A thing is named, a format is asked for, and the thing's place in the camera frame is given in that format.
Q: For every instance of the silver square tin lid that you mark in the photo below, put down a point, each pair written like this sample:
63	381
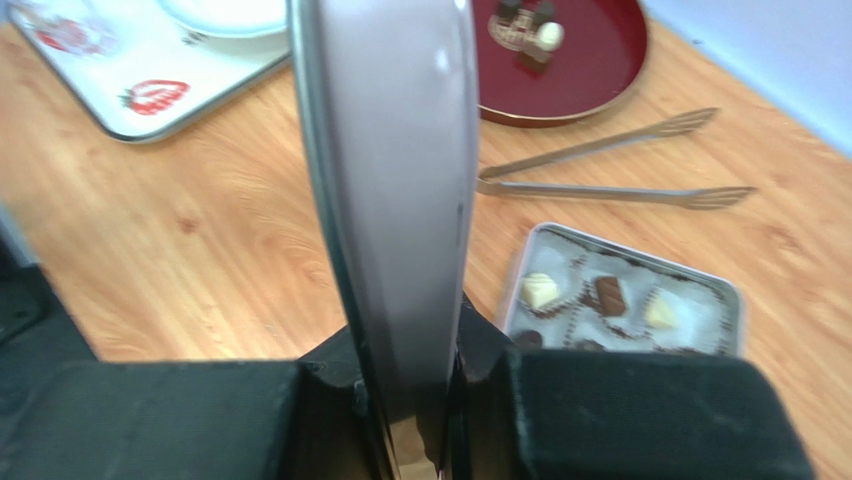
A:
388	99

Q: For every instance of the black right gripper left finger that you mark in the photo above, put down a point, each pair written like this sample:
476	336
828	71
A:
299	419

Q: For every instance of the pink square chocolate tin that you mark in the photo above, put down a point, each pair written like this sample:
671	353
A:
710	310

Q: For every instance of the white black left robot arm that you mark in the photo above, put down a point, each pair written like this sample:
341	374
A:
37	333

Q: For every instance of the dark chocolate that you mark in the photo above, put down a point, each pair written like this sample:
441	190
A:
528	340
610	299

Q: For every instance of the white scalloped plate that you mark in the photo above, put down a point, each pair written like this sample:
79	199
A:
229	18

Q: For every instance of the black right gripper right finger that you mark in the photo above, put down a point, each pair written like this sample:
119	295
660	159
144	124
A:
524	413

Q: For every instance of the strawberry pattern rectangular tray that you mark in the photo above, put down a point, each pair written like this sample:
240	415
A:
135	71

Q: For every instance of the dark red round tray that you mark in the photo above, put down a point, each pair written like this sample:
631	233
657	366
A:
599	63

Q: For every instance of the white chocolate cluster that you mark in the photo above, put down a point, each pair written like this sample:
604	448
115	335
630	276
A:
516	25

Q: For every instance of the metal serving tongs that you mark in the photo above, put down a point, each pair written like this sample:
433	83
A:
512	180

